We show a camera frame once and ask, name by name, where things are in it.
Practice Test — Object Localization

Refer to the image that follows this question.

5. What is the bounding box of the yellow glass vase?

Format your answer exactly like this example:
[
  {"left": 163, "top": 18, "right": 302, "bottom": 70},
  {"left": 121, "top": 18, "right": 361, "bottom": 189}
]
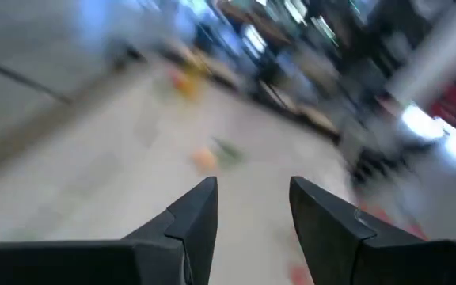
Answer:
[{"left": 170, "top": 65, "right": 207, "bottom": 102}]

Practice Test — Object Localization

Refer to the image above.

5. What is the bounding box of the peach tulip flower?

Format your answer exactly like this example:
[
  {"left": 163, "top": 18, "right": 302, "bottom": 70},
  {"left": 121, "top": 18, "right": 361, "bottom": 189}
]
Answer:
[{"left": 190, "top": 137, "right": 245, "bottom": 174}]

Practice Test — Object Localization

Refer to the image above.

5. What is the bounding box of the red flower bunch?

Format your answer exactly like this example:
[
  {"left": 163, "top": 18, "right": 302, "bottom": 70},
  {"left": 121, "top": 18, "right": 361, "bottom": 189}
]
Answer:
[{"left": 289, "top": 199, "right": 429, "bottom": 285}]

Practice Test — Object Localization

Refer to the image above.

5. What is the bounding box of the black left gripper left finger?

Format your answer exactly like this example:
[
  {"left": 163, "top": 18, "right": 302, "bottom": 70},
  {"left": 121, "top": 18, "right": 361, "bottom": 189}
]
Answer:
[{"left": 0, "top": 177, "right": 219, "bottom": 285}]

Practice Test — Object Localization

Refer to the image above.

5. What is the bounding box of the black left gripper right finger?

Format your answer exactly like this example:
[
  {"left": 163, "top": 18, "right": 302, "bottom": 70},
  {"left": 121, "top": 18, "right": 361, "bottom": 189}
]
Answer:
[{"left": 290, "top": 177, "right": 456, "bottom": 285}]

